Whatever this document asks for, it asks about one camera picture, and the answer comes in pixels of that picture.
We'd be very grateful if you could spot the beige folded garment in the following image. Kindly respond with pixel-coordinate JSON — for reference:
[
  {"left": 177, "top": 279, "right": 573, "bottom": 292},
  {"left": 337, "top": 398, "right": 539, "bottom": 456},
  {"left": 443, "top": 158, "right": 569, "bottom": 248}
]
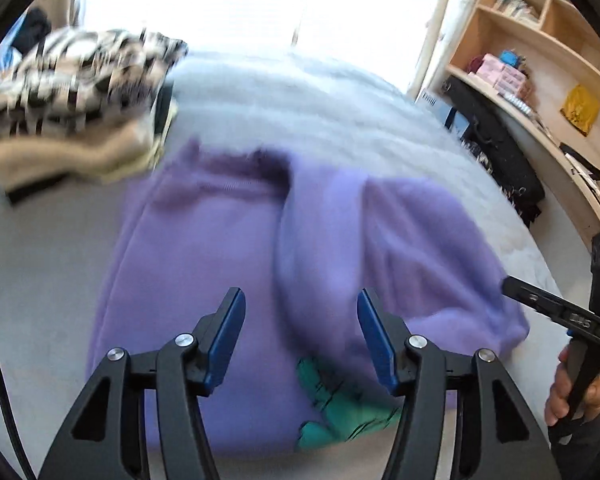
[{"left": 0, "top": 121, "right": 157, "bottom": 192}]

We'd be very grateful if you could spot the person's right hand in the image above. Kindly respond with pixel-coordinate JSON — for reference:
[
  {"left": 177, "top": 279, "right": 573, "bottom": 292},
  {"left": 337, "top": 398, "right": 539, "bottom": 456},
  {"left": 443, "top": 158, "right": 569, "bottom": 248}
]
[{"left": 545, "top": 347, "right": 600, "bottom": 428}]

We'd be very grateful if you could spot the black and white patterned garment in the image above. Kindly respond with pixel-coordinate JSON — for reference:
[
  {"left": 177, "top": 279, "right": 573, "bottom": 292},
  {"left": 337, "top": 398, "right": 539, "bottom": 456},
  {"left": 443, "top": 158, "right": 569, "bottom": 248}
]
[{"left": 0, "top": 27, "right": 190, "bottom": 142}]

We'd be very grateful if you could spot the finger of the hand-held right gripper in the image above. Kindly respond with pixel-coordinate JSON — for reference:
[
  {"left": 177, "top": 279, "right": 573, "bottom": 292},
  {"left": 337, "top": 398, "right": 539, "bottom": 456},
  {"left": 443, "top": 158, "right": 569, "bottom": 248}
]
[{"left": 500, "top": 275, "right": 600, "bottom": 347}]

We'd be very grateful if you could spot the wooden shelf unit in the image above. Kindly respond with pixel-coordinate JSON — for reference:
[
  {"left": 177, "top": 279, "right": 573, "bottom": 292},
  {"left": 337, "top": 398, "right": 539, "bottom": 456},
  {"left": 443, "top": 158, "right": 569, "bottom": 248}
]
[{"left": 442, "top": 0, "right": 600, "bottom": 252}]

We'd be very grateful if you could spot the black folded garment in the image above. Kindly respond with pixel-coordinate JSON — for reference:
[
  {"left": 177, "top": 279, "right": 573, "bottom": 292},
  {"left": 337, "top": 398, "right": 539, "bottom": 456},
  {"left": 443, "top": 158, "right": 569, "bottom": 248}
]
[{"left": 5, "top": 174, "right": 67, "bottom": 207}]

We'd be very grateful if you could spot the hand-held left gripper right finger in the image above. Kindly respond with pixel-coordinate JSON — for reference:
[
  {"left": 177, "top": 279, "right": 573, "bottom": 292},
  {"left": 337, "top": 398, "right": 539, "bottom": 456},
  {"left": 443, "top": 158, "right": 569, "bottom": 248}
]
[{"left": 356, "top": 287, "right": 562, "bottom": 480}]

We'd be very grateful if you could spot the white printed box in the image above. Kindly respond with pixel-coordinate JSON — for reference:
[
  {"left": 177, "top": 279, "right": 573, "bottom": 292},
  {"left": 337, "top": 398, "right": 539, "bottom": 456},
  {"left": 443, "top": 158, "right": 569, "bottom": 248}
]
[{"left": 415, "top": 88, "right": 454, "bottom": 112}]

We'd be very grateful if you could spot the black cable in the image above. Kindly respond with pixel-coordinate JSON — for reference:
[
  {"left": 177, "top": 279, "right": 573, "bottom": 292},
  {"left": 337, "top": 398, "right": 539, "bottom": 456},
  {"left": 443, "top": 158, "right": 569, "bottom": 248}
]
[{"left": 0, "top": 319, "right": 34, "bottom": 480}]

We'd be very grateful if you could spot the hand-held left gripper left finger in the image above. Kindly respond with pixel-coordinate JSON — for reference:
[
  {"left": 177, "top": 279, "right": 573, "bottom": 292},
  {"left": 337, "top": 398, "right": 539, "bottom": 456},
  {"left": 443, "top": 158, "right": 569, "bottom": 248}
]
[{"left": 37, "top": 287, "right": 246, "bottom": 480}]

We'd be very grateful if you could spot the dark cloth pile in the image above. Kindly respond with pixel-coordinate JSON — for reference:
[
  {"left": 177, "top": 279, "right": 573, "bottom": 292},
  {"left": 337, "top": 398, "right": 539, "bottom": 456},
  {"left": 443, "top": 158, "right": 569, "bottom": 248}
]
[{"left": 17, "top": 7, "right": 52, "bottom": 54}]

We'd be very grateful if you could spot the purple zip hoodie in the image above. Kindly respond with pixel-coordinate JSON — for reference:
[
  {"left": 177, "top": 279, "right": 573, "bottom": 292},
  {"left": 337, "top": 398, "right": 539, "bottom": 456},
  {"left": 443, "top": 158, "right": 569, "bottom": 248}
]
[{"left": 86, "top": 139, "right": 531, "bottom": 457}]

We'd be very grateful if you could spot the pale window curtain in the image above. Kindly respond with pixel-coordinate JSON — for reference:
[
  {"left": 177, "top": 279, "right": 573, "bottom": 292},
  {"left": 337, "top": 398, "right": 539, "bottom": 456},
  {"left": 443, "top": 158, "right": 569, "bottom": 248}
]
[{"left": 407, "top": 0, "right": 487, "bottom": 102}]

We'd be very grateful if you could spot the grey bed blanket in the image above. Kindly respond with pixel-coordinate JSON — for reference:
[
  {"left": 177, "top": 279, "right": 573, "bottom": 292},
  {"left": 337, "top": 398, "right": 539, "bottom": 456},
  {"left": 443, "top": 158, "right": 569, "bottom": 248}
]
[{"left": 0, "top": 50, "right": 567, "bottom": 480}]

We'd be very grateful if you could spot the row of books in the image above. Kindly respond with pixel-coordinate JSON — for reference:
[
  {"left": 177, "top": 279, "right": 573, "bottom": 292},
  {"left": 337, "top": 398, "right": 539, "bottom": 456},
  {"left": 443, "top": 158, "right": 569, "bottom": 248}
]
[{"left": 495, "top": 0, "right": 539, "bottom": 22}]

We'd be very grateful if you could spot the long black bag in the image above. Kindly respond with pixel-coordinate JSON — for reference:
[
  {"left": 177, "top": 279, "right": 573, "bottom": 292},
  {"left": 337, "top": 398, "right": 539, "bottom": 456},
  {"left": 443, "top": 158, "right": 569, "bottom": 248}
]
[{"left": 440, "top": 77, "right": 546, "bottom": 227}]

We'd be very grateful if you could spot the pale yellow folded garment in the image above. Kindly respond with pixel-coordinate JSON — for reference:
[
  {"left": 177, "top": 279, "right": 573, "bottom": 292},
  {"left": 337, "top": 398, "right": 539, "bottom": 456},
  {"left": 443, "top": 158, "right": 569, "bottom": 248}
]
[{"left": 90, "top": 99, "right": 179, "bottom": 184}]

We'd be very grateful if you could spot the stack of pink boxes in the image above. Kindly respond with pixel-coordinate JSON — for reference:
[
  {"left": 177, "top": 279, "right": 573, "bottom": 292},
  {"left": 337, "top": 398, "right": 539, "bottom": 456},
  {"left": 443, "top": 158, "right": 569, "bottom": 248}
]
[{"left": 472, "top": 53, "right": 529, "bottom": 92}]

